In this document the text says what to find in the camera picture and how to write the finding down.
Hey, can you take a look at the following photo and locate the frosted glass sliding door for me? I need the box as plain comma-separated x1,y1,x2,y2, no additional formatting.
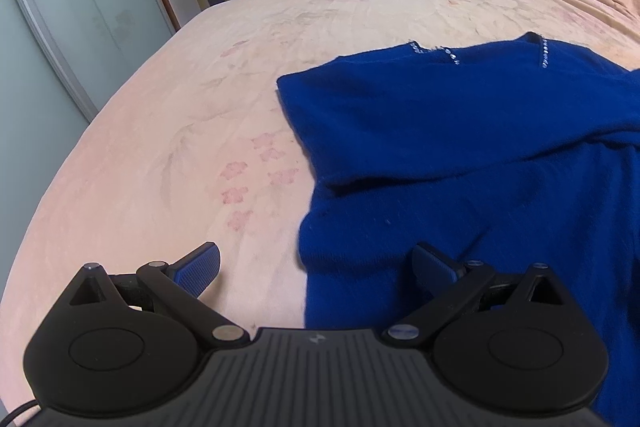
0,0,181,124

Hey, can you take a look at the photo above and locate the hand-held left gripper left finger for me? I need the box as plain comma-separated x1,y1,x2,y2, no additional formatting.
69,241,247,350

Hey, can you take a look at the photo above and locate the pink floral bed sheet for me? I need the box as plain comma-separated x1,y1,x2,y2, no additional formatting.
0,0,640,410

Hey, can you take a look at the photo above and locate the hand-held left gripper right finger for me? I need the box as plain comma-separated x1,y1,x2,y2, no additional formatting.
387,242,566,349

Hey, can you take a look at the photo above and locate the blue knit sweater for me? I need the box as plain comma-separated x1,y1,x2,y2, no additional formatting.
276,33,640,427

